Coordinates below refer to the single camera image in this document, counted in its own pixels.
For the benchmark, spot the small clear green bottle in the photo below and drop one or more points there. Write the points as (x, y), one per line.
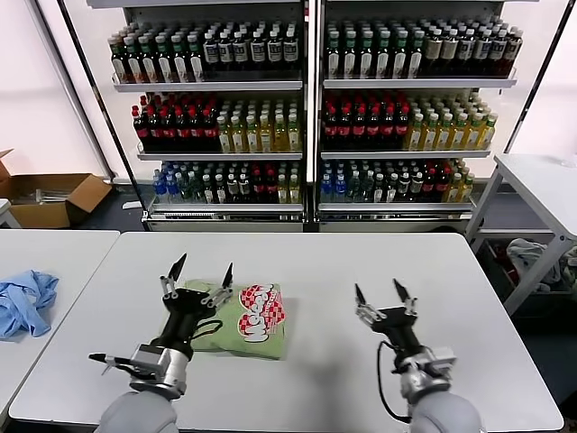
(367, 189)
(184, 191)
(196, 191)
(354, 189)

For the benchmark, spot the black slanted frame pole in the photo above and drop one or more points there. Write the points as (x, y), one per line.
(95, 90)
(542, 67)

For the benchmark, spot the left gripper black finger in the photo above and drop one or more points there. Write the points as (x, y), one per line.
(228, 276)
(178, 266)

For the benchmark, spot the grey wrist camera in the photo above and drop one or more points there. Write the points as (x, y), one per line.
(441, 360)
(146, 361)

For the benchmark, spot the grey green crumpled cloth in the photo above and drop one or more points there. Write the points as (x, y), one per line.
(571, 266)

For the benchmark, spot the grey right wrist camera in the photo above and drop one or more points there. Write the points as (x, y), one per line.
(441, 360)

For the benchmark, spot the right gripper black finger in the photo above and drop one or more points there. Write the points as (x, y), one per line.
(360, 294)
(400, 289)

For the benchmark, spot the beige label tea bottle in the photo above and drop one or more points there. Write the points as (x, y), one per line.
(449, 52)
(433, 52)

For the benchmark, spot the open brown cardboard box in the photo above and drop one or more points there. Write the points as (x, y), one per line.
(43, 216)

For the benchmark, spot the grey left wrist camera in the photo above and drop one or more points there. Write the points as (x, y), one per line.
(146, 361)

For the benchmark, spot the small dark drink bottle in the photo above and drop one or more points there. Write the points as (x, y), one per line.
(233, 189)
(392, 189)
(380, 191)
(221, 191)
(405, 187)
(417, 187)
(245, 189)
(208, 191)

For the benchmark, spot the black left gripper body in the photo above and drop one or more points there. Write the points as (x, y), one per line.
(187, 315)

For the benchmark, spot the crumpled light blue shirt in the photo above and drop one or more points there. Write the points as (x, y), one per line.
(27, 306)

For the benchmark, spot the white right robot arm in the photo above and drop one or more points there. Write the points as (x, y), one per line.
(444, 410)

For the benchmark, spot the small red cap cola bottle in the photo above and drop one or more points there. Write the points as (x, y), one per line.
(271, 187)
(259, 187)
(429, 185)
(442, 185)

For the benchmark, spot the grey drinks display shelf unit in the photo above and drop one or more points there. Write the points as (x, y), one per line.
(205, 87)
(408, 84)

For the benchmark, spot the small yellow drink bottle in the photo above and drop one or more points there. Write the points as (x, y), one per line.
(467, 189)
(295, 191)
(455, 189)
(283, 191)

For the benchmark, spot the small grey side stand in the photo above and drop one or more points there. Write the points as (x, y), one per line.
(3, 212)

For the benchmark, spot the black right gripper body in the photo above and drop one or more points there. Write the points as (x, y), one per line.
(401, 331)

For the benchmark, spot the grey crumpled cloth pile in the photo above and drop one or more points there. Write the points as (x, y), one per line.
(525, 257)

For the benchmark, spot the grey slanted frame pole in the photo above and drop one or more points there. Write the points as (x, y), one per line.
(72, 91)

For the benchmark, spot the dark storage crate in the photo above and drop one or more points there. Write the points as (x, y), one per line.
(496, 266)

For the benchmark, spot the white side table with legs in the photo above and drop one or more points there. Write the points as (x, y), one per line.
(538, 180)

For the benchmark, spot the small blue drink bottle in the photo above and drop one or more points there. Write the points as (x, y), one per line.
(171, 188)
(327, 187)
(159, 187)
(340, 187)

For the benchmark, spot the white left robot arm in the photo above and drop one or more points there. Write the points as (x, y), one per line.
(140, 415)

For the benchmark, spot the green cap tea bottle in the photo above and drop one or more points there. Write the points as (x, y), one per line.
(335, 61)
(416, 61)
(149, 67)
(117, 67)
(400, 61)
(180, 67)
(367, 61)
(383, 61)
(134, 67)
(196, 67)
(164, 67)
(350, 61)

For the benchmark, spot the small white floor scrap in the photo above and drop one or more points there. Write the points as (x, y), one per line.
(132, 206)

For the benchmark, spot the clear plastic item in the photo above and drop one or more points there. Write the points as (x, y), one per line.
(570, 159)

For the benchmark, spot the green polo shirt with print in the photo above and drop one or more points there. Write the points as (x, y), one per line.
(225, 347)

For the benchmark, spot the white cap dark label bottle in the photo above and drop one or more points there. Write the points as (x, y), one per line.
(482, 49)
(274, 53)
(258, 53)
(241, 54)
(290, 52)
(226, 54)
(211, 54)
(497, 49)
(465, 49)
(513, 49)

